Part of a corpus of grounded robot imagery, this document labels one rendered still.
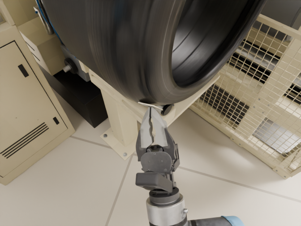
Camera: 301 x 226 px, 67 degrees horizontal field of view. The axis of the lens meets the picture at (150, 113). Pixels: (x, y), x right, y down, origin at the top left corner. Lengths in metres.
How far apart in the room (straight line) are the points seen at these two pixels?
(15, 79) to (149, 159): 0.88
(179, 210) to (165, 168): 0.10
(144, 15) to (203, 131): 1.44
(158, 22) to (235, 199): 1.37
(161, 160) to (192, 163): 1.10
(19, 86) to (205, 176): 1.20
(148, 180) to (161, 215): 0.12
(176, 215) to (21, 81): 0.98
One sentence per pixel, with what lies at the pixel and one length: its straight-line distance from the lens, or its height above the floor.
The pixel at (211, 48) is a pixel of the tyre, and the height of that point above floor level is 0.94.
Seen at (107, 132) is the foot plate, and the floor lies 0.01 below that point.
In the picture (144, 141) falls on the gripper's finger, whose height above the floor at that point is 1.01.
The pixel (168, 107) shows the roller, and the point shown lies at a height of 0.92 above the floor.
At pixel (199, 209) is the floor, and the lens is 1.52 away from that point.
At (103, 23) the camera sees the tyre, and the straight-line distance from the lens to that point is 0.37.
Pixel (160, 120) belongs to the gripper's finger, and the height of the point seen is 1.05.
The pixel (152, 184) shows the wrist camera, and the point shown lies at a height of 1.05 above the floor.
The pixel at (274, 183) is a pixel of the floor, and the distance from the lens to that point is 1.73.
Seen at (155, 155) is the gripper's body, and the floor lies 1.00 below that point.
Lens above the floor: 1.47
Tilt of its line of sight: 56 degrees down
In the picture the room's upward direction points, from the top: straight up
